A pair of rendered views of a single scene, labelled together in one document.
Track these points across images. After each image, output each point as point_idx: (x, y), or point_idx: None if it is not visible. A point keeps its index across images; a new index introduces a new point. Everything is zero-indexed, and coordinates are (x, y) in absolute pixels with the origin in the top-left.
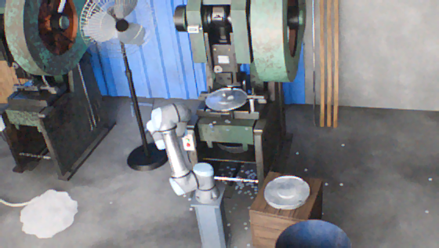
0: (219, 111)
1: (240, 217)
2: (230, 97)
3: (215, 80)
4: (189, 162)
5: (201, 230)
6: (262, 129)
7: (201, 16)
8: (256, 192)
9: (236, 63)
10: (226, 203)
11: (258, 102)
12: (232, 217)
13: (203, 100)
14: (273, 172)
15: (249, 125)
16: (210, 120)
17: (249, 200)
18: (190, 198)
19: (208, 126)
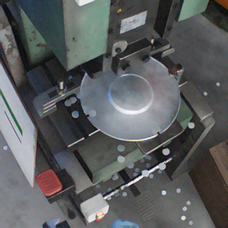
0: (160, 136)
1: (168, 214)
2: (135, 85)
3: (95, 67)
4: (8, 176)
5: None
6: (212, 110)
7: None
8: (148, 164)
9: (173, 21)
10: (131, 208)
11: (161, 57)
12: (160, 222)
13: (53, 111)
14: (215, 146)
15: (185, 113)
16: (107, 148)
17: (152, 181)
18: None
19: (114, 162)
